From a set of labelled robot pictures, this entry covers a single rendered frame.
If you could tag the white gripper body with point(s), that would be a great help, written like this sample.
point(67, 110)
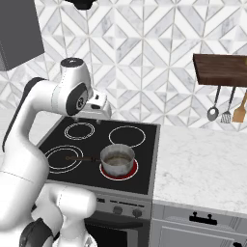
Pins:
point(96, 113)

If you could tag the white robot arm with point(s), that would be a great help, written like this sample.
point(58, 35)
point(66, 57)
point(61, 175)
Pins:
point(25, 180)

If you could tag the black stove with oven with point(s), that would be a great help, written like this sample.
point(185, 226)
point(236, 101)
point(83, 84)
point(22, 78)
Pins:
point(96, 141)

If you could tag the grey stove knob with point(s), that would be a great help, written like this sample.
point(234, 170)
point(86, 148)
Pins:
point(137, 213)
point(117, 210)

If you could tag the black range hood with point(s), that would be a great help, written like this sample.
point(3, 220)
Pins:
point(81, 3)

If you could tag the steel hanging ladle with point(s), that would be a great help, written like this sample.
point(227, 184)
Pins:
point(213, 113)

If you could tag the black oven door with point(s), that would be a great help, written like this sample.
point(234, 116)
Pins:
point(112, 236)

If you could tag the grey drawer front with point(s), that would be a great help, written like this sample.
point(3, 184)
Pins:
point(173, 217)

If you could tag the steel hanging slotted spatula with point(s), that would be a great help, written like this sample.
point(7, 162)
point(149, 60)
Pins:
point(226, 116)

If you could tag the wooden hanging spatula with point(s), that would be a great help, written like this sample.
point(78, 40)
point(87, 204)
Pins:
point(239, 114)

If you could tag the grey cupboard door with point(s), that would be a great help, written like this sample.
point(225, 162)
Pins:
point(193, 238)

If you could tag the dark grey wall cupboard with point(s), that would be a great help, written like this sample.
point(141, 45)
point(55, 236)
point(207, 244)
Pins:
point(17, 32)

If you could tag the dark wooden wall shelf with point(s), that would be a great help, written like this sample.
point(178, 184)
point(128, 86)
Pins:
point(222, 69)

